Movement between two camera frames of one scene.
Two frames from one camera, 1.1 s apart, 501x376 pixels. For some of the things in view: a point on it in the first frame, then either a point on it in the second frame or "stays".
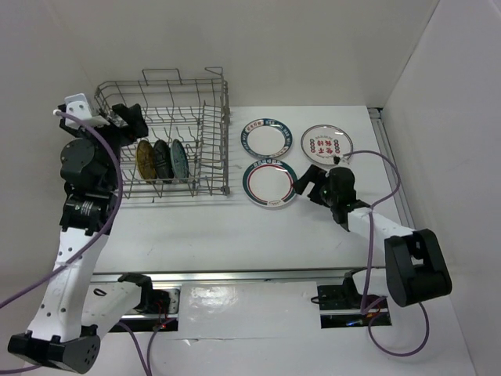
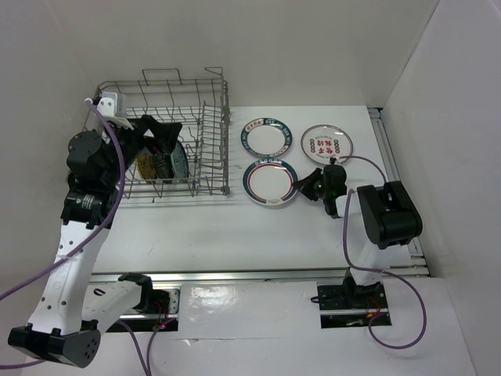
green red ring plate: (269, 183) stays
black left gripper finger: (134, 119) -> (164, 134)
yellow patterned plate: (146, 160) stays
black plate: (163, 161) stays
